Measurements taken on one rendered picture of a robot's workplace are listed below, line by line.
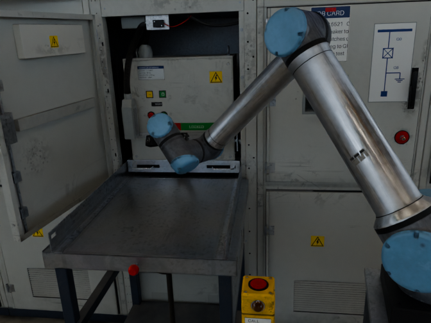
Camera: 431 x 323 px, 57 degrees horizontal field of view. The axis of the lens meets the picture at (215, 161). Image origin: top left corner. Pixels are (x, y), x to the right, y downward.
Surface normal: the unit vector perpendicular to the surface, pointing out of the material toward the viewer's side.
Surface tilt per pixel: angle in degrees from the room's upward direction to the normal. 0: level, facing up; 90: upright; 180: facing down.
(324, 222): 90
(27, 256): 90
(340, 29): 90
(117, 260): 90
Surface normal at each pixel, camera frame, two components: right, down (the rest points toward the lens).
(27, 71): 0.96, 0.05
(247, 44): -0.13, 0.31
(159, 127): -0.18, -0.28
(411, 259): -0.59, 0.27
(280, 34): -0.69, 0.08
